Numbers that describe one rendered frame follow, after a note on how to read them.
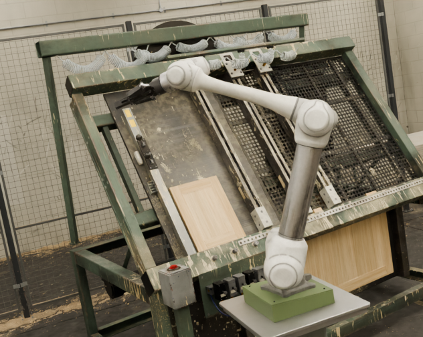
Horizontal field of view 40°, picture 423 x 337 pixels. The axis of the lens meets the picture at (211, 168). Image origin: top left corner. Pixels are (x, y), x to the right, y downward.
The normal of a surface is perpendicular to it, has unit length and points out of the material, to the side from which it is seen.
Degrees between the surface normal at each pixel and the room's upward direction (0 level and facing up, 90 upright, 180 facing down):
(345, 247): 90
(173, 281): 90
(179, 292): 90
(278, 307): 90
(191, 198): 57
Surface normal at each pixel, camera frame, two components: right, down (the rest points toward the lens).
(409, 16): -0.92, 0.21
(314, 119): -0.12, 0.04
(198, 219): 0.35, -0.50
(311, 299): 0.36, 0.07
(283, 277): -0.16, 0.24
